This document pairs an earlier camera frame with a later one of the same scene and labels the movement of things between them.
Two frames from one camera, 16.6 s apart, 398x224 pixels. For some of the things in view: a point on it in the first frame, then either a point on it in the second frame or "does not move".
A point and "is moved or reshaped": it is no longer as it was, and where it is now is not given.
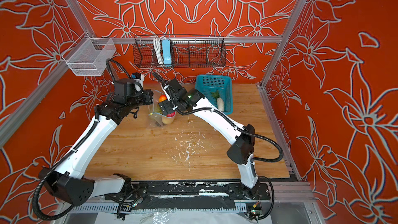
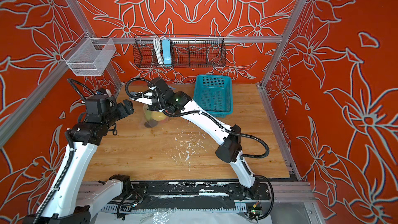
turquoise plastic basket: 207,84 does not move
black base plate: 158,189 does not move
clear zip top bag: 157,114 is moved or reshaped
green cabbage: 157,109 is moved or reshaped
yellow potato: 167,120 to 158,116
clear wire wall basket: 90,56 does not move
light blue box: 167,51 does not move
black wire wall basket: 180,50 does not move
